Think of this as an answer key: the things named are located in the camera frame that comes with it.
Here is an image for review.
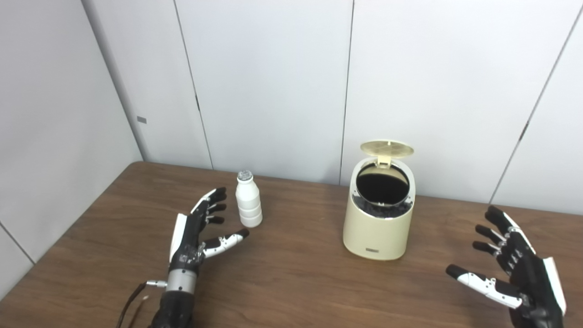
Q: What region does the round cream bin lid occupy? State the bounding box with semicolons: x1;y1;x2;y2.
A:
360;140;414;169

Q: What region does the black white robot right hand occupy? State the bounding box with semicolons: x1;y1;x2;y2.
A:
445;205;568;328

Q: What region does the small white plastic bottle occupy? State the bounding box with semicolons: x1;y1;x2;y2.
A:
235;170;263;228

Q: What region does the black white robot left hand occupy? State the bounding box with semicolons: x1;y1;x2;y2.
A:
169;187;250;274

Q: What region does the cream-colored bin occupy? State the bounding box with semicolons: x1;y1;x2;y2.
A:
343;157;416;261

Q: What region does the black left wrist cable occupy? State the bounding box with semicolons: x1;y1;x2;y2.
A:
115;280;168;328

